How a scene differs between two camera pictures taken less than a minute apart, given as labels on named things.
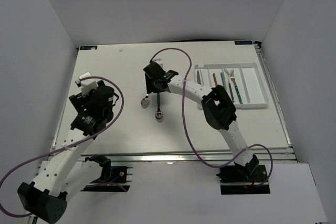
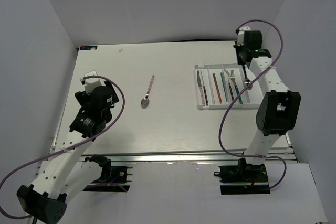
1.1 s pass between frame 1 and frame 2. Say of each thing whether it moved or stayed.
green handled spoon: moved
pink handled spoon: stayed
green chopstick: stayed
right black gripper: moved
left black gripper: stayed
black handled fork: stayed
